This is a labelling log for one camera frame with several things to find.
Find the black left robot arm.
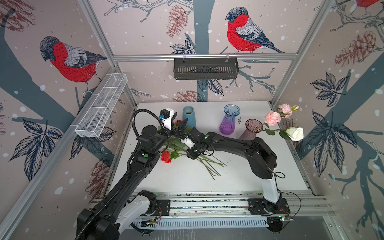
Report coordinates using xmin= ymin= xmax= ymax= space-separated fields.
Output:
xmin=75 ymin=118 xmax=188 ymax=240

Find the mauve glass vase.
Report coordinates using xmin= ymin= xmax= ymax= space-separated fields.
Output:
xmin=239 ymin=119 xmax=264 ymax=141

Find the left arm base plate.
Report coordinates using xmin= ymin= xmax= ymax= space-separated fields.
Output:
xmin=142 ymin=200 xmax=171 ymax=217

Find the teal ceramic vase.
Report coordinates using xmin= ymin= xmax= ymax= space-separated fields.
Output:
xmin=183 ymin=106 xmax=196 ymax=129

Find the pink carnation stem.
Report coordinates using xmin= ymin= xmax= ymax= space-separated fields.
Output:
xmin=263 ymin=104 xmax=299 ymax=129

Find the white wire mesh basket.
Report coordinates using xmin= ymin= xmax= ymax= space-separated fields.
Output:
xmin=75 ymin=73 xmax=128 ymax=138

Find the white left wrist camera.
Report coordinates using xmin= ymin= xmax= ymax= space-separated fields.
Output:
xmin=160 ymin=108 xmax=174 ymax=130

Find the aluminium rail base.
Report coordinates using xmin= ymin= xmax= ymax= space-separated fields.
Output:
xmin=127 ymin=191 xmax=335 ymax=231

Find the blue purple glass vase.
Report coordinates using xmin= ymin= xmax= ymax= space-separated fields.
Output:
xmin=220 ymin=104 xmax=241 ymax=136

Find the white rose stem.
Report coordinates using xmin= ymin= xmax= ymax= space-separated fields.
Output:
xmin=264 ymin=127 xmax=304 ymax=142

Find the black hanging wire basket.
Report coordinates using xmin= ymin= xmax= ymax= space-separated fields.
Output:
xmin=174 ymin=58 xmax=239 ymax=80

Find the black corrugated cable hose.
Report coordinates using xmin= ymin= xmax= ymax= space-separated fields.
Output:
xmin=73 ymin=108 xmax=169 ymax=240

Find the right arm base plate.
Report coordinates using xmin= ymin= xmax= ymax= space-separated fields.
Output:
xmin=248 ymin=198 xmax=291 ymax=217

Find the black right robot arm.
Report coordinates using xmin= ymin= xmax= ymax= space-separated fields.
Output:
xmin=182 ymin=128 xmax=282 ymax=217

